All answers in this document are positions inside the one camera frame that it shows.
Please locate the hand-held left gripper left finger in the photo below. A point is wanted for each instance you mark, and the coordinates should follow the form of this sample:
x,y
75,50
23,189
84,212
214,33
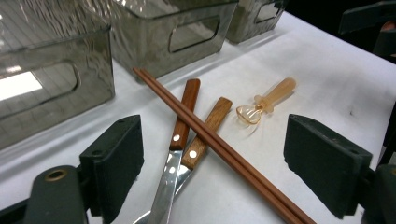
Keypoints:
x,y
115,161

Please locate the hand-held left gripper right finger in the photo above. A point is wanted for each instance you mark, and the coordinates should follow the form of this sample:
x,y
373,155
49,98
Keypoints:
x,y
323,165

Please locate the brown wooden chopstick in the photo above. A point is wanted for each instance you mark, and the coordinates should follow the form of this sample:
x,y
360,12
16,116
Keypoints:
x,y
233,153
233,162

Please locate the grey transparent plastic bin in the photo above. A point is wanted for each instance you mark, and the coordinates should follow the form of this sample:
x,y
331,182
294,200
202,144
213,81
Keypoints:
x,y
241,28
149,46
93,56

